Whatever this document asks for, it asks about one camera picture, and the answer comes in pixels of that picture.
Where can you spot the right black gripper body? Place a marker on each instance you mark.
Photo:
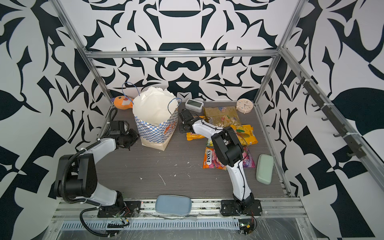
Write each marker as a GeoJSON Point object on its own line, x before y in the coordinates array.
{"type": "Point", "coordinates": [183, 127]}

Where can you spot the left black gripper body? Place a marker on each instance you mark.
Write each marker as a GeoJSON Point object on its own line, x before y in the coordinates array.
{"type": "Point", "coordinates": [130, 137]}

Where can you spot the blue checkered paper bag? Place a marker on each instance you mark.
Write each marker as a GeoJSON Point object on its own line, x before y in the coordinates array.
{"type": "Point", "coordinates": [156, 115]}

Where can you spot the green Fox's candy bag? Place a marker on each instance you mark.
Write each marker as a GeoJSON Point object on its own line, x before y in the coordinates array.
{"type": "Point", "coordinates": [209, 144]}

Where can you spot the gold snack bag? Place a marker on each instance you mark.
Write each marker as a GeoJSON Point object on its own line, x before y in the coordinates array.
{"type": "Point", "coordinates": [222, 116]}

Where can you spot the orange Fox's fruits candy bag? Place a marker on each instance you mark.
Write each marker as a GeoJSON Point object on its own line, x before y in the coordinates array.
{"type": "Point", "coordinates": [211, 160]}

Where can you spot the yellow orange candy bag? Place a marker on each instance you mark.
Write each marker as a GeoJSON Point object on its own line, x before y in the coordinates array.
{"type": "Point", "coordinates": [245, 134]}

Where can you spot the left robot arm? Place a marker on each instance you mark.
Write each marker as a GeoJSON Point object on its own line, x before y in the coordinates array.
{"type": "Point", "coordinates": [76, 179]}

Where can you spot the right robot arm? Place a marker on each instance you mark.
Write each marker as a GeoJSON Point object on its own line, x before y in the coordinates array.
{"type": "Point", "coordinates": [229, 152]}

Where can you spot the white digital clock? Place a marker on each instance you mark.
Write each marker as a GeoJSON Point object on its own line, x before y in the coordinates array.
{"type": "Point", "coordinates": [194, 105]}

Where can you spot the orange plush toy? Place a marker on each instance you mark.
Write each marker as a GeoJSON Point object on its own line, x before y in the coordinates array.
{"type": "Point", "coordinates": [122, 102]}

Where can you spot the beige alarm clock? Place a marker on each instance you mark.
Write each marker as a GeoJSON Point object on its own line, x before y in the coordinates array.
{"type": "Point", "coordinates": [244, 106]}

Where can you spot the light green container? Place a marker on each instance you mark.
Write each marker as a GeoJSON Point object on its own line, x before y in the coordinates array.
{"type": "Point", "coordinates": [264, 169]}

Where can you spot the small circuit board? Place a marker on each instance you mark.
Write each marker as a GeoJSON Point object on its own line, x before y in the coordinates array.
{"type": "Point", "coordinates": [246, 227]}

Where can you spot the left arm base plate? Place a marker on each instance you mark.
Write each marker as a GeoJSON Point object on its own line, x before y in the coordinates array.
{"type": "Point", "coordinates": [127, 210]}

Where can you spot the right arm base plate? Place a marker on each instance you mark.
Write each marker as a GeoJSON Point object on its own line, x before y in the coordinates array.
{"type": "Point", "coordinates": [235, 208]}

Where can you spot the white cable duct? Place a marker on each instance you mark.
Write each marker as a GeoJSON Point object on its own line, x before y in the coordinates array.
{"type": "Point", "coordinates": [199, 224]}

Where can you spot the black hook rail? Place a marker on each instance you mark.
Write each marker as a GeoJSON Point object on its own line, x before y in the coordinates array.
{"type": "Point", "coordinates": [329, 110]}

